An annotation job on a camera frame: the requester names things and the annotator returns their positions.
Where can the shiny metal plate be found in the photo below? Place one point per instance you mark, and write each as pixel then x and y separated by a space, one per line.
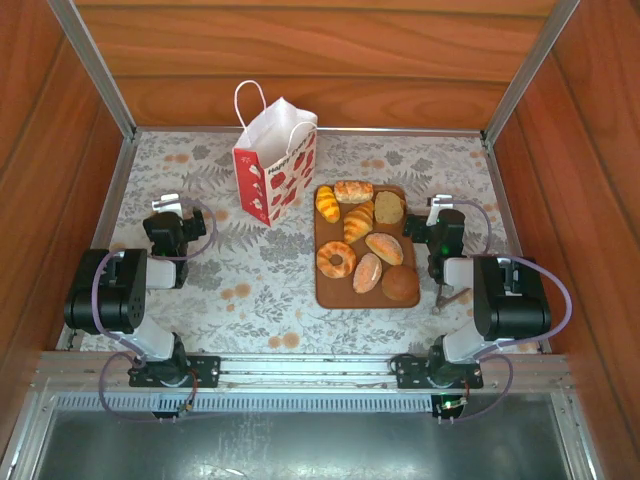
pixel 300 445

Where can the pink cream sandwich bun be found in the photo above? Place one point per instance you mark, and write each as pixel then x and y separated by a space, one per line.
pixel 367 273

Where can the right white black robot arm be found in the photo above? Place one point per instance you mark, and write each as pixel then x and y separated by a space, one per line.
pixel 515 305

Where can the small circuit board green light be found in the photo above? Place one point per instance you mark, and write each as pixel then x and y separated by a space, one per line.
pixel 450 404

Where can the aluminium corner post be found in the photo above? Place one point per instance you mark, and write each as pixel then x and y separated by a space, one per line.
pixel 95 70
pixel 530 70

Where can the round dark brown bun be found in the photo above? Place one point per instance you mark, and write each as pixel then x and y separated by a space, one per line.
pixel 400 282

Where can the small yellow striped croissant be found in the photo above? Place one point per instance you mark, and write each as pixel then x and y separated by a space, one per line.
pixel 327 204

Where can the large golden croissant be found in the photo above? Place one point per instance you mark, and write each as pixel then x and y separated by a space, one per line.
pixel 357 222

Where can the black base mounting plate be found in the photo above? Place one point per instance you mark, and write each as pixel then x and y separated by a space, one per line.
pixel 205 371
pixel 410 371

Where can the sugared oval bun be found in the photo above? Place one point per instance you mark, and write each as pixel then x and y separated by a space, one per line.
pixel 384 248

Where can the floral patterned tablecloth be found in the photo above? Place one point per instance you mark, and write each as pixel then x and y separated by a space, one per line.
pixel 250 310

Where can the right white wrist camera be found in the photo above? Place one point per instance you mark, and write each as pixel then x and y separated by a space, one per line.
pixel 440 206

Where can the red white paper bag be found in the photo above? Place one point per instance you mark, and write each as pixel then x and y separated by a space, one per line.
pixel 272 150

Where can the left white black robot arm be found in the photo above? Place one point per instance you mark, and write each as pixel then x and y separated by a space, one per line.
pixel 105 300

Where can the brown rectangular tray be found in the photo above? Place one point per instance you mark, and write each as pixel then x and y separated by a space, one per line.
pixel 330 295

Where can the aluminium front frame rail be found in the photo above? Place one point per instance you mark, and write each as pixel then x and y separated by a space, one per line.
pixel 300 367

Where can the round tan bread slice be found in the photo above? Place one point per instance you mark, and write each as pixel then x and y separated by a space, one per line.
pixel 389 209

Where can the flaky braided pastry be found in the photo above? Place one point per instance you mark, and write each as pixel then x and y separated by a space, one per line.
pixel 353 192

